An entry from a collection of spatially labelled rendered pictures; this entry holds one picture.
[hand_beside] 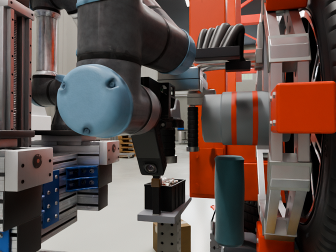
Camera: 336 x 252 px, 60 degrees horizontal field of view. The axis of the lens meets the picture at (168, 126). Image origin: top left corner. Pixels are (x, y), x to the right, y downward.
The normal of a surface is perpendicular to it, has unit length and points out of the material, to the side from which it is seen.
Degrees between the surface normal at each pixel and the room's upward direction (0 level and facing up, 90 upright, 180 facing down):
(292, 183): 135
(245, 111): 79
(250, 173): 90
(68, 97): 90
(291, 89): 90
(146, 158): 123
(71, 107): 90
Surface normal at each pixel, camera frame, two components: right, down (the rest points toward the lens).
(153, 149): -0.22, 0.53
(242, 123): -0.25, 0.18
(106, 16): 0.06, 0.00
